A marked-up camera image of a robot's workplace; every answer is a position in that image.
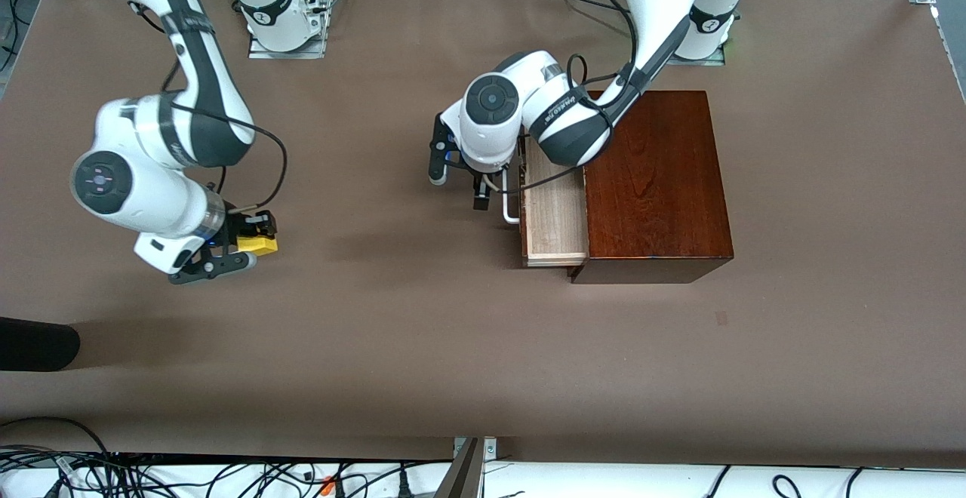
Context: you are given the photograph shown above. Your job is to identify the wooden drawer with metal handle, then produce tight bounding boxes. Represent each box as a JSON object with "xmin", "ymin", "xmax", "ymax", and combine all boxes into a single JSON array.
[{"xmin": 501, "ymin": 136, "xmax": 590, "ymax": 269}]

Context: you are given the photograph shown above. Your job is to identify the grey angled bar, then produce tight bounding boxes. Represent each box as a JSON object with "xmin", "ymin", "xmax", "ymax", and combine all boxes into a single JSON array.
[{"xmin": 433, "ymin": 438, "xmax": 485, "ymax": 498}]

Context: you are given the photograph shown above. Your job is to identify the tangled black cables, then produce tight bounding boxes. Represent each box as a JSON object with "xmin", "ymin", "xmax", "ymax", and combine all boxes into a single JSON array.
[{"xmin": 0, "ymin": 449, "xmax": 454, "ymax": 498}]

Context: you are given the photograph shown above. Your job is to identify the black looped cable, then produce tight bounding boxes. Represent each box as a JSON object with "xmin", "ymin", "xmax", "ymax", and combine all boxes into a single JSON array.
[{"xmin": 0, "ymin": 415, "xmax": 114, "ymax": 476}]

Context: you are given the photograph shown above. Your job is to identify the dark brown wooden cabinet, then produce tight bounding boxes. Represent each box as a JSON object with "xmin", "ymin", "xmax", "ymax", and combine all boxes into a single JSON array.
[{"xmin": 570, "ymin": 91, "xmax": 735, "ymax": 285}]

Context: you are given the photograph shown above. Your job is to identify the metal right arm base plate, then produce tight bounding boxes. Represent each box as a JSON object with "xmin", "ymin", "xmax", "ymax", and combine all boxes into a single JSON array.
[{"xmin": 248, "ymin": 0, "xmax": 328, "ymax": 60}]

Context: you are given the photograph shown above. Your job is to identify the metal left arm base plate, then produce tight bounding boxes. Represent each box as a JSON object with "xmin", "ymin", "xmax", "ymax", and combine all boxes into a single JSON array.
[{"xmin": 668, "ymin": 38, "xmax": 728, "ymax": 67}]

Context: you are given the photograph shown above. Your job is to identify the metal corner bracket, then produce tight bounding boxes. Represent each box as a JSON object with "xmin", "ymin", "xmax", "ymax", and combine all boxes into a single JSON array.
[{"xmin": 453, "ymin": 436, "xmax": 499, "ymax": 462}]

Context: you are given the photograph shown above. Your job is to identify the black rounded cylinder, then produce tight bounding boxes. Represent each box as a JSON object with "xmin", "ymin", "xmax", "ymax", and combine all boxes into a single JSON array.
[{"xmin": 0, "ymin": 317, "xmax": 81, "ymax": 373}]

